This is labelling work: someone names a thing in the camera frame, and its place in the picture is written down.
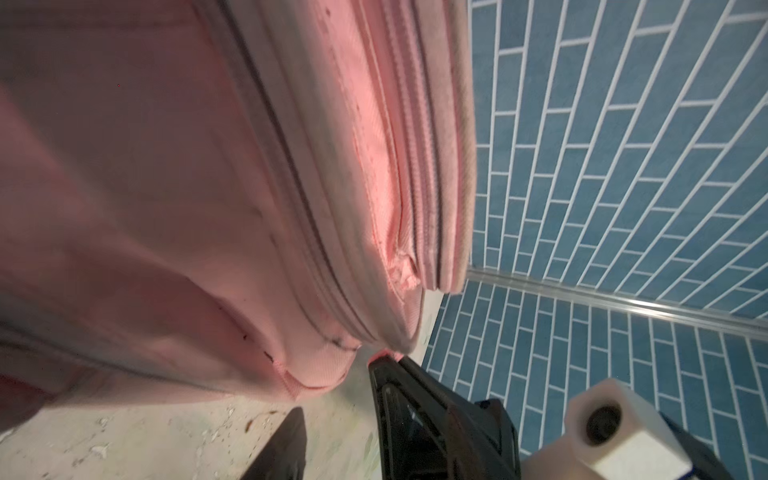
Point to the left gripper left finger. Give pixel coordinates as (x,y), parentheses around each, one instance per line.
(284,456)

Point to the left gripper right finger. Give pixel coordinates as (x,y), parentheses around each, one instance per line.
(427,431)

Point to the pink student backpack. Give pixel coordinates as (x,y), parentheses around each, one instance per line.
(211,198)

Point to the right corner aluminium post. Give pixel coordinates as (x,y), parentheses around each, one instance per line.
(664,311)

